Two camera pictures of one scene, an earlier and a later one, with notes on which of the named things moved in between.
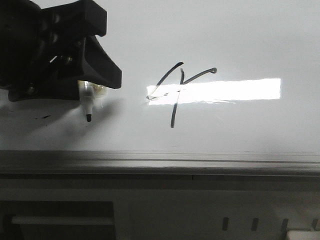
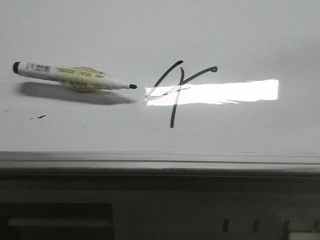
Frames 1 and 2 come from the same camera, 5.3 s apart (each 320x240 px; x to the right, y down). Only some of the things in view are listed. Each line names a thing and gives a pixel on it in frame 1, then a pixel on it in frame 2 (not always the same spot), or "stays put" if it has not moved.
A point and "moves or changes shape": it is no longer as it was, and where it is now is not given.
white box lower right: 303,235 stays put
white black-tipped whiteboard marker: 91,94 moves or changes shape
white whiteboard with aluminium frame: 215,95 stays put
